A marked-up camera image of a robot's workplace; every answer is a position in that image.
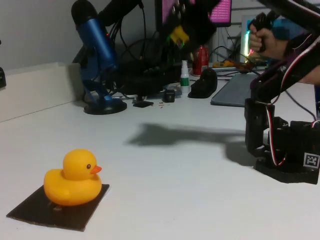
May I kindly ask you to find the black leader arm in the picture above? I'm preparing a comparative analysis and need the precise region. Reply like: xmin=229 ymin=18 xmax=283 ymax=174
xmin=249 ymin=9 xmax=280 ymax=53

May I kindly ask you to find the yellow rubber duck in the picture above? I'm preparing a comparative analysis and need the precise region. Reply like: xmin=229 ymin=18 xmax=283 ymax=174
xmin=43 ymin=148 xmax=103 ymax=207

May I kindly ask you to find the black cardboard square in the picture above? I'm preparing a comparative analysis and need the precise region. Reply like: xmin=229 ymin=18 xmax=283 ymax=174
xmin=5 ymin=183 xmax=110 ymax=232

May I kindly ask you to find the person's right hand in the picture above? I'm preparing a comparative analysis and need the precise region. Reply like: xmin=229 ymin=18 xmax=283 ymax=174
xmin=249 ymin=27 xmax=289 ymax=60

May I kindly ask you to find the person's left hand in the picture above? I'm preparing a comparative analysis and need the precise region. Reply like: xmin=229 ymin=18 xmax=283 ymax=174
xmin=298 ymin=69 xmax=320 ymax=86

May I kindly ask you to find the computer monitor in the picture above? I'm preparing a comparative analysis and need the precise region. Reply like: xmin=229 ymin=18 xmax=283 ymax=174
xmin=154 ymin=0 xmax=233 ymax=32

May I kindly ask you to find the red soda can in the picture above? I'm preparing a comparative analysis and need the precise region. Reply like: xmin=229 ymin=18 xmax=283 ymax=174
xmin=192 ymin=44 xmax=210 ymax=76

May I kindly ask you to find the black tripod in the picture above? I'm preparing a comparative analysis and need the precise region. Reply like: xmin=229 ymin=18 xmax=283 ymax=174
xmin=159 ymin=37 xmax=183 ymax=73

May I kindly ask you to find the yellow orange hand tool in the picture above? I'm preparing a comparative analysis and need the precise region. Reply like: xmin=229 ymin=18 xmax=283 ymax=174
xmin=212 ymin=60 xmax=252 ymax=73

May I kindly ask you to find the white spray bottle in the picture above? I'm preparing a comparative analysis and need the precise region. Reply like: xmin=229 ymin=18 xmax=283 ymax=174
xmin=180 ymin=59 xmax=190 ymax=95

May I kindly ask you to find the black computer mouse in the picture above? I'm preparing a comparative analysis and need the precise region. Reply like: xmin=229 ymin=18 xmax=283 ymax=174
xmin=187 ymin=68 xmax=218 ymax=99

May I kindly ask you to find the grey laptop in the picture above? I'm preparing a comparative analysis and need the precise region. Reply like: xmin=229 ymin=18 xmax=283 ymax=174
xmin=210 ymin=73 xmax=261 ymax=108

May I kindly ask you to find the small black cube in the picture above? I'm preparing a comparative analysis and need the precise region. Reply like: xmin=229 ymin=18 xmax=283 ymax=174
xmin=162 ymin=89 xmax=176 ymax=103

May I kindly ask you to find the black audio device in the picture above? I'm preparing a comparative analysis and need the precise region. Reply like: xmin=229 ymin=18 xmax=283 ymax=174
xmin=117 ymin=62 xmax=181 ymax=97

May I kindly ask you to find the blue desktop microphone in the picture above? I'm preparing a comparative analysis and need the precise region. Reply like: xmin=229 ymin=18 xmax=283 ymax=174
xmin=70 ymin=0 xmax=128 ymax=116

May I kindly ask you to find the flat black plate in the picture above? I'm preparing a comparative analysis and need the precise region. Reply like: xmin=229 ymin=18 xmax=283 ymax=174
xmin=132 ymin=100 xmax=155 ymax=108

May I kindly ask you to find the white box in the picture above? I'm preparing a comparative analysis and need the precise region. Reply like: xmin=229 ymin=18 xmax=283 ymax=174
xmin=0 ymin=61 xmax=85 ymax=123

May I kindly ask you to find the black white marker tag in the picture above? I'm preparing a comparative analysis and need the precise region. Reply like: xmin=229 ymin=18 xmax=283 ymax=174
xmin=303 ymin=152 xmax=320 ymax=169

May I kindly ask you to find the small black object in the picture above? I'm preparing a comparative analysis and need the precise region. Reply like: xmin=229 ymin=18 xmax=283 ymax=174
xmin=0 ymin=66 xmax=7 ymax=88

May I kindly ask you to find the black hanging cable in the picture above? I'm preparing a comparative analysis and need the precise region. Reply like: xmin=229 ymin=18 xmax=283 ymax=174
xmin=138 ymin=4 xmax=147 ymax=61

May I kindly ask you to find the dark camera cable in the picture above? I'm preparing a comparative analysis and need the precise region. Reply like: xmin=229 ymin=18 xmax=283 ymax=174
xmin=284 ymin=89 xmax=318 ymax=121

